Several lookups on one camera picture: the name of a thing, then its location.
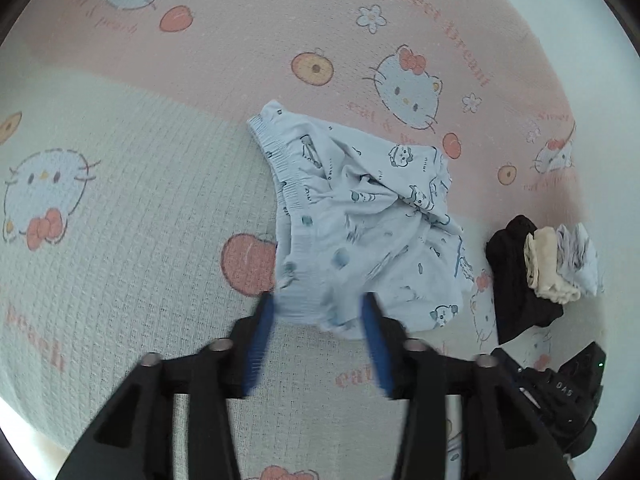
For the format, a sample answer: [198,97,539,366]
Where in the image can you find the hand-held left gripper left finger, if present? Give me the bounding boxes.
[55,292,277,480]

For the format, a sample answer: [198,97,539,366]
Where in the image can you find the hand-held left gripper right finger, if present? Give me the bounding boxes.
[361,291,575,480]

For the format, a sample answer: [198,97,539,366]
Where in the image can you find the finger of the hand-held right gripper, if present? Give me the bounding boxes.
[491,347,540,411]

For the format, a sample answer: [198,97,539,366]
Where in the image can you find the light blue printed pants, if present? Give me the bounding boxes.
[247,100,476,341]

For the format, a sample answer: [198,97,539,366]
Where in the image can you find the black folded garment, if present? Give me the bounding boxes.
[485,215,566,346]

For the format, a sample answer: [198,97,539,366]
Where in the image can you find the cream folded garment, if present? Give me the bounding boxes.
[524,226,583,306]

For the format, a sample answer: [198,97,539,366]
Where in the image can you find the pale lavender folded garment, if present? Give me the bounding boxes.
[555,222,600,298]

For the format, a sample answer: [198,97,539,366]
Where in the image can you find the pink and cream cat blanket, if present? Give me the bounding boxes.
[0,0,608,480]

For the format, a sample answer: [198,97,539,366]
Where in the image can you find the white bed sheet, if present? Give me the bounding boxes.
[470,0,640,411]

